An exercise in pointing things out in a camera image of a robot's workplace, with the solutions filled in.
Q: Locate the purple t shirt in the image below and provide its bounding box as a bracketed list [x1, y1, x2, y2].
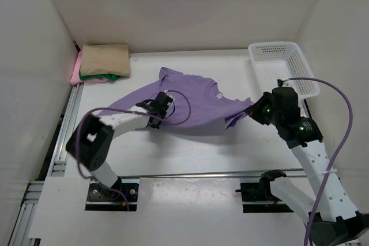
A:
[110, 67, 253, 135]

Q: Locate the green t shirt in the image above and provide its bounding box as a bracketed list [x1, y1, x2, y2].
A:
[78, 73, 120, 82]

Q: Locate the beige t shirt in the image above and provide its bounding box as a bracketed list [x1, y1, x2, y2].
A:
[80, 44, 130, 77]

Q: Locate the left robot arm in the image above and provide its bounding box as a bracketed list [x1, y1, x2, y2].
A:
[66, 103, 171, 200]

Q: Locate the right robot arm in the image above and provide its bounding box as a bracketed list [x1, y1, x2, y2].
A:
[245, 87, 368, 245]

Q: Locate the white plastic basket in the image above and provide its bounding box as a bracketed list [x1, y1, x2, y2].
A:
[248, 41, 320, 101]

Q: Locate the folded pink t shirt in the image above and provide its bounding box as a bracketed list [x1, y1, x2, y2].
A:
[70, 51, 109, 86]

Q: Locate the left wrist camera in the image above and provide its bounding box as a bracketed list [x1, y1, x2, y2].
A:
[136, 92, 174, 116]

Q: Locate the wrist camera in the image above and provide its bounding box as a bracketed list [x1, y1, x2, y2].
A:
[136, 92, 174, 116]
[272, 86, 300, 114]

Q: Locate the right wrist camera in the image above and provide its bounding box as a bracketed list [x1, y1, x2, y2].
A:
[272, 86, 300, 114]

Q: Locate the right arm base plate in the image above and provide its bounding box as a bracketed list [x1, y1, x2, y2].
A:
[235, 183, 293, 214]

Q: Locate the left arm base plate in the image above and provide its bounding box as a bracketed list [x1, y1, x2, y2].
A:
[85, 183, 139, 212]

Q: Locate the aluminium frame rail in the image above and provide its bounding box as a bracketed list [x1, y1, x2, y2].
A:
[8, 84, 83, 245]

